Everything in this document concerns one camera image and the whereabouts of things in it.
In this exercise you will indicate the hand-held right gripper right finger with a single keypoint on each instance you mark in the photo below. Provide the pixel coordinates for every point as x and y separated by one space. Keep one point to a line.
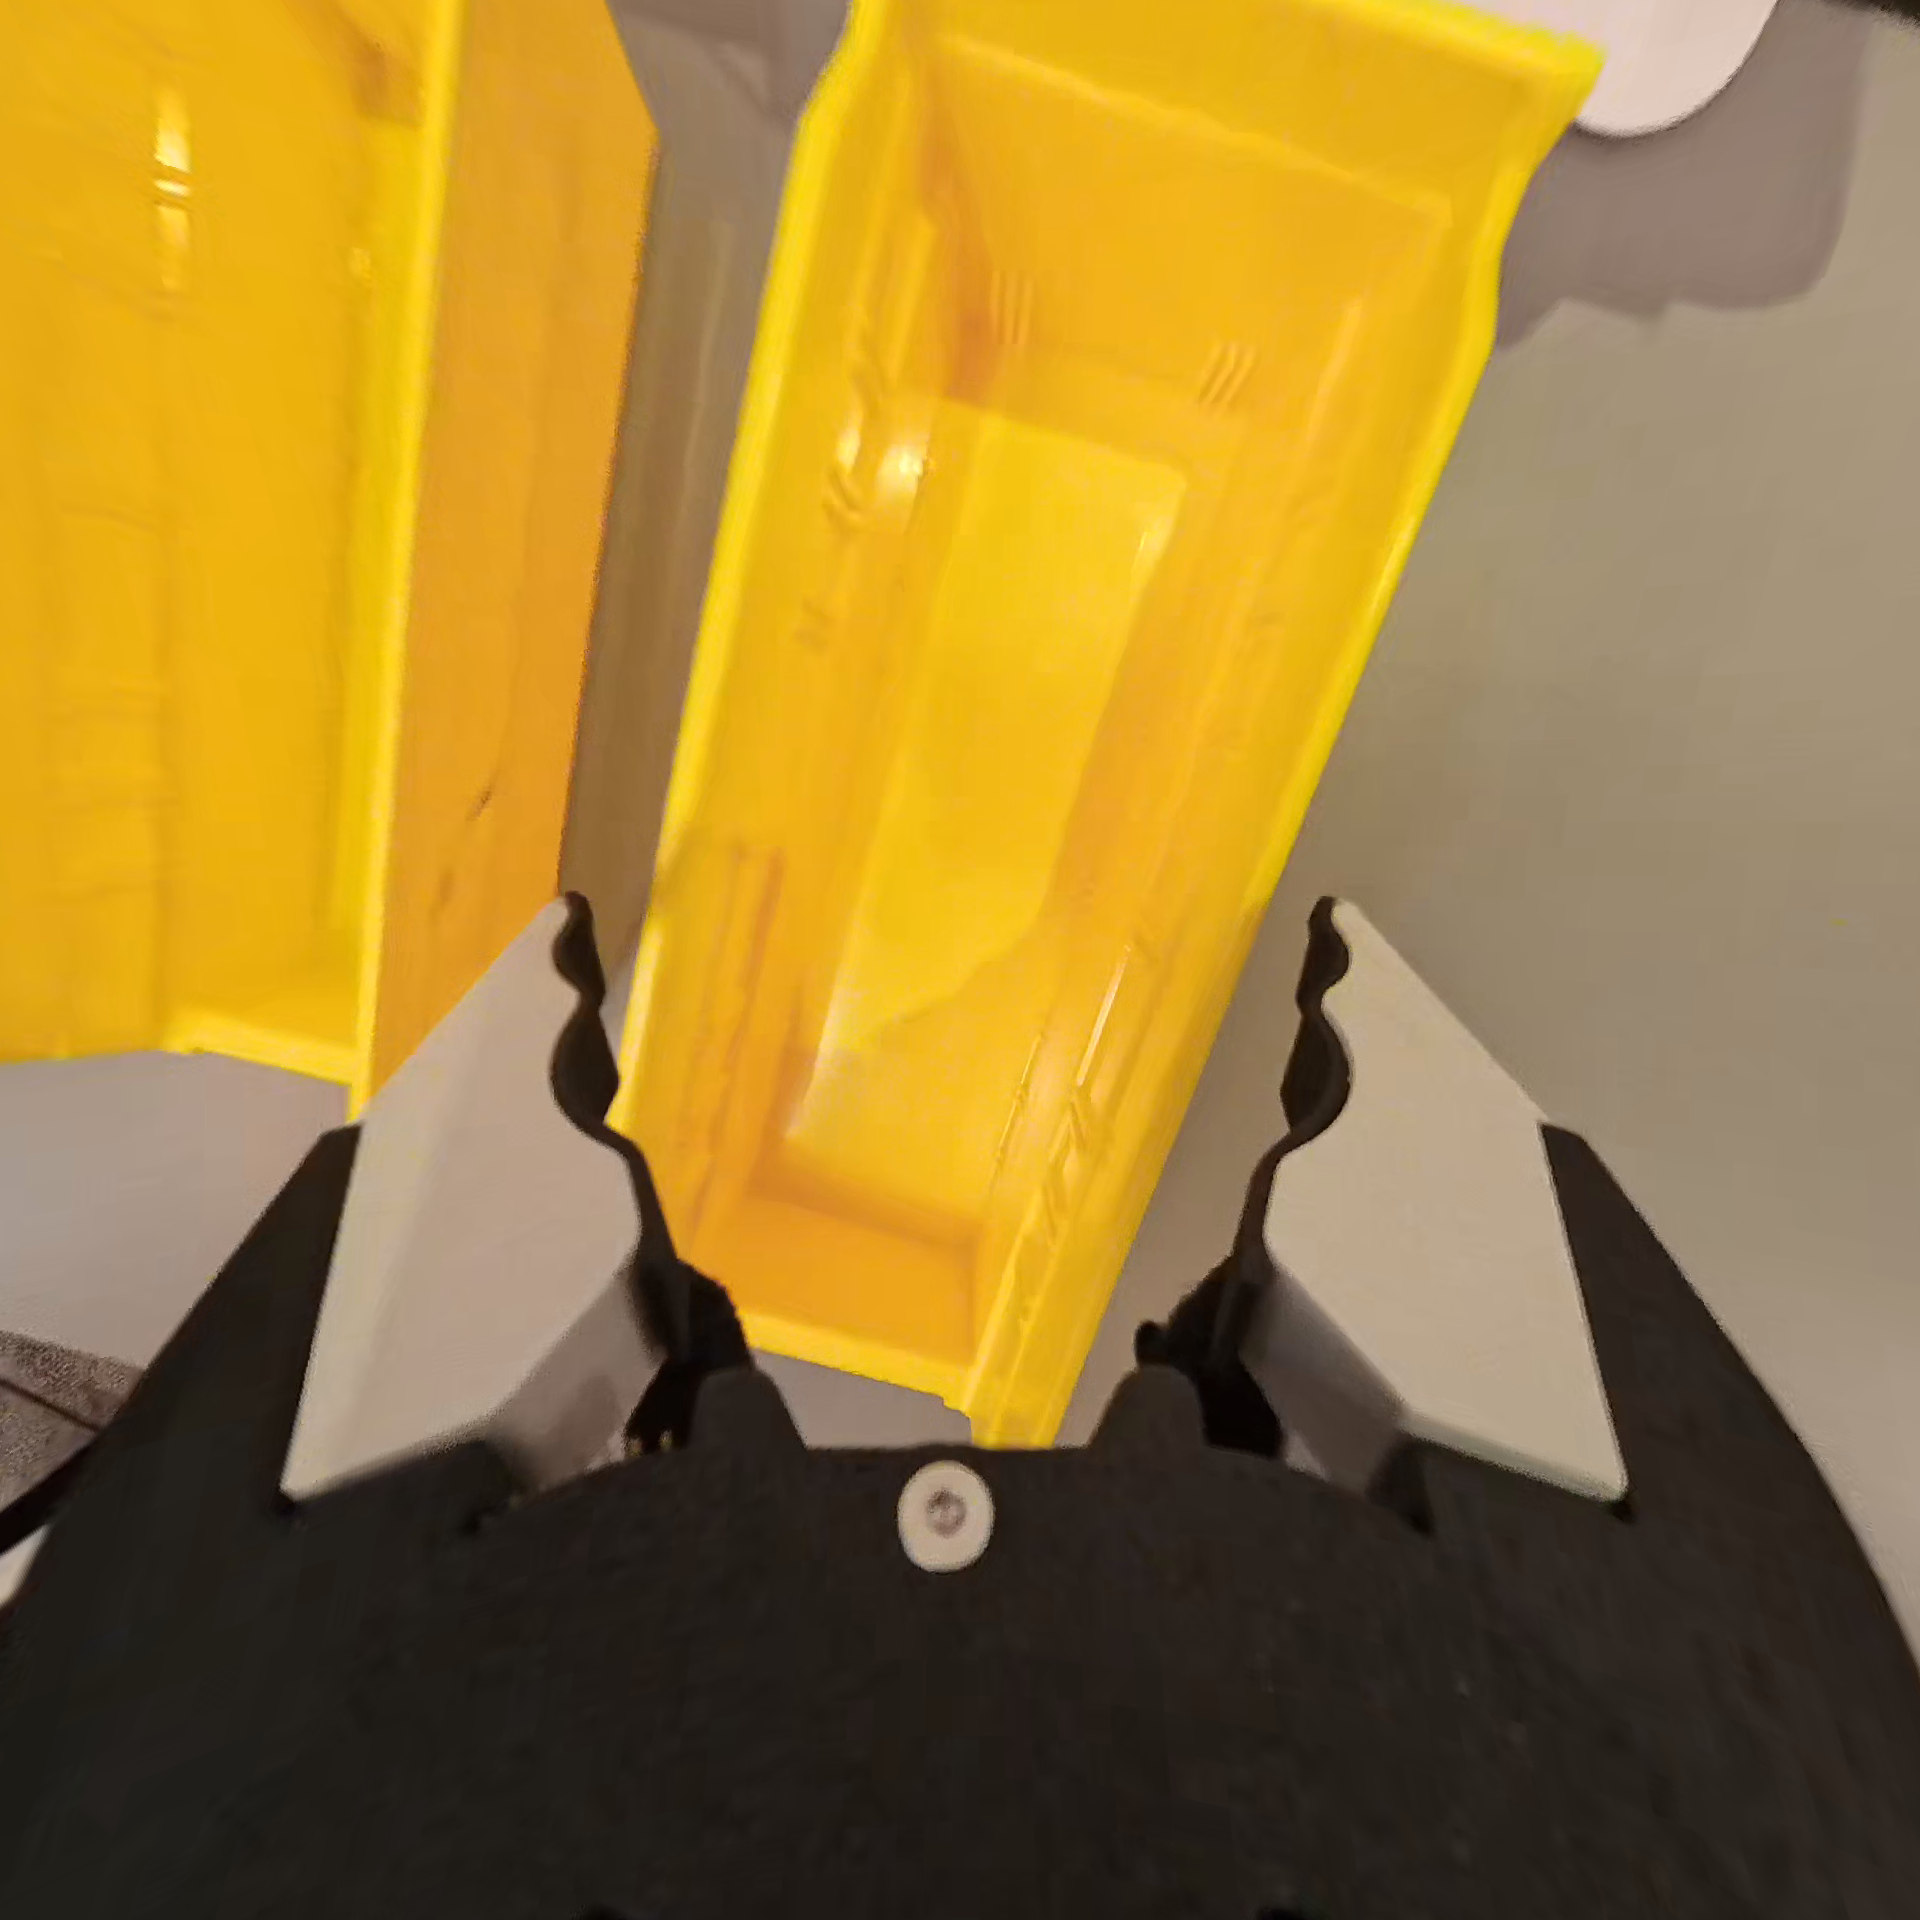
1441 1245

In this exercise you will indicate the yellow plastic storage bin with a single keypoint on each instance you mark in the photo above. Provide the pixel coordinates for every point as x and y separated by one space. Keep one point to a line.
225 524
1020 750

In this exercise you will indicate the grey desk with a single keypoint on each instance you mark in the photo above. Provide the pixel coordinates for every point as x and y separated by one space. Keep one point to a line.
1650 750

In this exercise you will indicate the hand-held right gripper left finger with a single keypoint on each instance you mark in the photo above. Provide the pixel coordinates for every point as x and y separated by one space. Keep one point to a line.
465 1245

